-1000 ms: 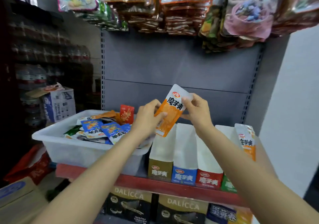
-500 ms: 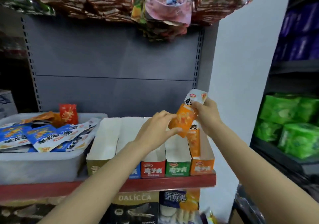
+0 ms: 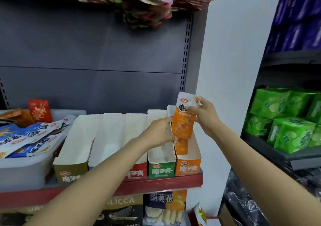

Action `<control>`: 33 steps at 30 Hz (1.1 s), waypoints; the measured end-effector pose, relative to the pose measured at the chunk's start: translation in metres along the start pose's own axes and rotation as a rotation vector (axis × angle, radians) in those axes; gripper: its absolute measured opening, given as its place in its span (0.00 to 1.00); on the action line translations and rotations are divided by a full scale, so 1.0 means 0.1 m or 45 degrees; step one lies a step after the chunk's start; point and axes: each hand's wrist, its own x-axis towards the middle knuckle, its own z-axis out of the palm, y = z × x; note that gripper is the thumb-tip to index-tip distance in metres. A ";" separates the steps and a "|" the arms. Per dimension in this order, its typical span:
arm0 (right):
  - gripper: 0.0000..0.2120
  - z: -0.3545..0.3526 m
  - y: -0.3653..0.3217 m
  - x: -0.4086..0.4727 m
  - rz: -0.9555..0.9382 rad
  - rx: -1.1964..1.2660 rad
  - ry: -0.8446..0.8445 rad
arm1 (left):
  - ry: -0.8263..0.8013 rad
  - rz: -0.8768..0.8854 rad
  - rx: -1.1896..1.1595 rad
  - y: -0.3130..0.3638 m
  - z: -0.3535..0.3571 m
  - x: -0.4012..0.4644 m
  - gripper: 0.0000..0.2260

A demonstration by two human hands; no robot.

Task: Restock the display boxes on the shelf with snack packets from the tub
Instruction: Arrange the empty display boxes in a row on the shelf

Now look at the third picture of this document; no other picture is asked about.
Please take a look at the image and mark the gold display box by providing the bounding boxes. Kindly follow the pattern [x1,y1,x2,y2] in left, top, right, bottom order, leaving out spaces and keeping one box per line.
[52,114,101,185]

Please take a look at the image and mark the orange display box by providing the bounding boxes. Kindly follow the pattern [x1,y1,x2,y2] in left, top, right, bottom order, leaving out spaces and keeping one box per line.
[167,105,203,177]

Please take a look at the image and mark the blue display box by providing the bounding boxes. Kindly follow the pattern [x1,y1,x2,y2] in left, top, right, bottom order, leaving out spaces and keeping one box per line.
[88,113,126,170]

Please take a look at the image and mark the person's right forearm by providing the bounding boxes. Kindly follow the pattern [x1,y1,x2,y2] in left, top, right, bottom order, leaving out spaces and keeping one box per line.
[211,125,321,226]

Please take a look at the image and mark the person's left hand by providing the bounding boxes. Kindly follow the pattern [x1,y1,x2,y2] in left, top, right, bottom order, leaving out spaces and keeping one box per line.
[138,117,175,149]

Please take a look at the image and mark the pile of snack packets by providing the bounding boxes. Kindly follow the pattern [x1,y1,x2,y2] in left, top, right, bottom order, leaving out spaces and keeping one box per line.
[0,108,77,159]

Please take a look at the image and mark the orange snack packets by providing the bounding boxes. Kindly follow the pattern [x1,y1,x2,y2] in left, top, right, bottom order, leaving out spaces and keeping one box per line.
[172,92,202,140]
[174,137,189,156]

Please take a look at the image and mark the black plastic wrapped bundle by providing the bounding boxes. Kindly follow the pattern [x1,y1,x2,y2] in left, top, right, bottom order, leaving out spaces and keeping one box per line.
[223,168,321,226]

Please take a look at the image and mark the white plastic bin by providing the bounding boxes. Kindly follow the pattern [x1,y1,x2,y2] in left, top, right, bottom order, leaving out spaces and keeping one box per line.
[0,109,87,191]

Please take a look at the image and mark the yellow blue biscuit carton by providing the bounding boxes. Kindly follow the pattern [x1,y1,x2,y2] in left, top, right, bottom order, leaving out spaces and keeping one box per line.
[144,190,188,226]

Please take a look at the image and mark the hanging yellow green snack bags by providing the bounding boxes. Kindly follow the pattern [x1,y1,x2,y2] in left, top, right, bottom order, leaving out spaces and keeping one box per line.
[103,0,174,30]

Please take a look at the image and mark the yellow snack packets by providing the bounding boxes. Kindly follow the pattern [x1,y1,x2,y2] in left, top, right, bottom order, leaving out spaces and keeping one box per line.
[193,203,209,226]

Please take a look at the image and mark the stack of green packs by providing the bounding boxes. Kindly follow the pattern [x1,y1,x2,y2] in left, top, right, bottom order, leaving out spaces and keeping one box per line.
[244,87,321,155]

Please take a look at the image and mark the person's left forearm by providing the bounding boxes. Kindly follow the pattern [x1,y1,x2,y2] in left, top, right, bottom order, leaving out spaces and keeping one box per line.
[27,138,153,226]

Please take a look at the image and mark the black display carton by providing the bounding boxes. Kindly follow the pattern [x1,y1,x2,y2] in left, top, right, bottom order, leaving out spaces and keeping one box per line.
[94,194,144,226]

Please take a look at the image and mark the red display box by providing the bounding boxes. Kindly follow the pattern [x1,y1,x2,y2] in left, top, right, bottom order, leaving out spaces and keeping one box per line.
[122,114,149,181]

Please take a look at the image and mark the green display box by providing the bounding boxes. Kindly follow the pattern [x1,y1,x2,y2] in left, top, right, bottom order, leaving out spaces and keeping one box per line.
[147,109,177,179]

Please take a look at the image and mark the person's right hand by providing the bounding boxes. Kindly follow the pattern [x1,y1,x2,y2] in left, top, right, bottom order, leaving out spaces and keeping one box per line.
[187,97,224,138]

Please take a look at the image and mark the row of purple packs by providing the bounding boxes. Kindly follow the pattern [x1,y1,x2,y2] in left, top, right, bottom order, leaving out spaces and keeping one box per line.
[265,0,321,53]

